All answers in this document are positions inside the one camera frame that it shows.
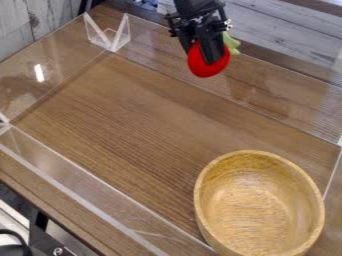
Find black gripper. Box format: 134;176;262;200
164;0;233;65

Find black table clamp bracket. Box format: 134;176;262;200
28;211;78;256

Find red felt strawberry toy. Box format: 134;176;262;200
187;32;241;78

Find black cable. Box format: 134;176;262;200
0;229;35;256

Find clear acrylic tray walls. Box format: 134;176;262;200
0;8;342;256

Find clear acrylic corner bracket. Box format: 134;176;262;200
83;13;131;53

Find oval wooden bowl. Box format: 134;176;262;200
194;150;325;256

